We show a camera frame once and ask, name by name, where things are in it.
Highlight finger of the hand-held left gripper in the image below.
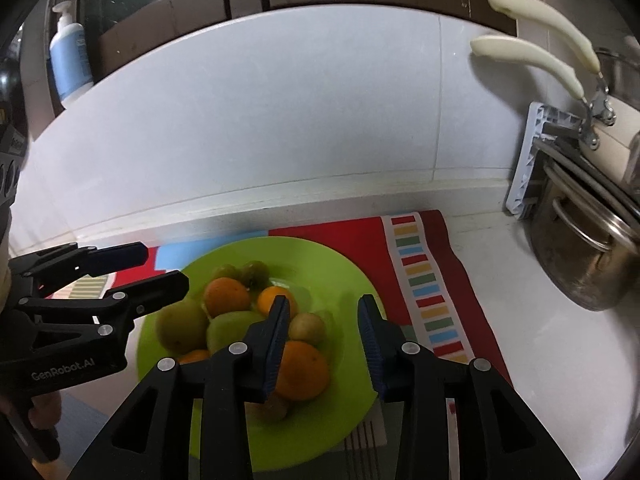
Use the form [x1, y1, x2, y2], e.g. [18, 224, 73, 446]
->
[19, 270, 191, 341]
[7, 241, 149, 301]

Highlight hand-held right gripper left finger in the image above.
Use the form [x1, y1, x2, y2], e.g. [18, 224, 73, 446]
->
[67, 296, 291, 480]

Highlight blue white pump bottle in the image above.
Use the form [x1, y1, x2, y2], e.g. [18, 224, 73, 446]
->
[48, 1, 96, 110]

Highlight stainless steel pot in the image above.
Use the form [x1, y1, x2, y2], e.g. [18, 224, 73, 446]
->
[530, 170, 640, 311]

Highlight green apple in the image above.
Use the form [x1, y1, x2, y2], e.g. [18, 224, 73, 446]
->
[206, 310, 266, 356]

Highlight colourful patchwork mat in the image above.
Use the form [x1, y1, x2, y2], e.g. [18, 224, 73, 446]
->
[45, 210, 516, 480]

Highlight large yellow green fruit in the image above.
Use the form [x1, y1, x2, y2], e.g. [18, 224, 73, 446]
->
[156, 299, 209, 353]

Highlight cream-handled pan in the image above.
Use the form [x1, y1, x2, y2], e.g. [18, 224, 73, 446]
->
[471, 35, 640, 196]

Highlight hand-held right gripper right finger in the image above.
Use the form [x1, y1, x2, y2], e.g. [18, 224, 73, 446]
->
[357, 295, 581, 480]

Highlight cream-handled utensils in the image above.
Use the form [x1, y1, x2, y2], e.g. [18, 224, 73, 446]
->
[487, 0, 640, 111]

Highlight person's left hand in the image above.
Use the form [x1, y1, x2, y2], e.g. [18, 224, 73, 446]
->
[25, 391, 65, 432]

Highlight small yellow fruit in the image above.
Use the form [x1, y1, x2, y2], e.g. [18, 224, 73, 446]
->
[288, 312, 327, 346]

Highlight white plastic rack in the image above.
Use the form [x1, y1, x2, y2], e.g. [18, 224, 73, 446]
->
[505, 102, 586, 221]

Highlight small dark green fruit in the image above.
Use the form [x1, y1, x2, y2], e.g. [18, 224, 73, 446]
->
[240, 260, 271, 291]

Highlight green plate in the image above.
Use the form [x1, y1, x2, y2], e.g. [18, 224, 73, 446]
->
[136, 237, 388, 473]

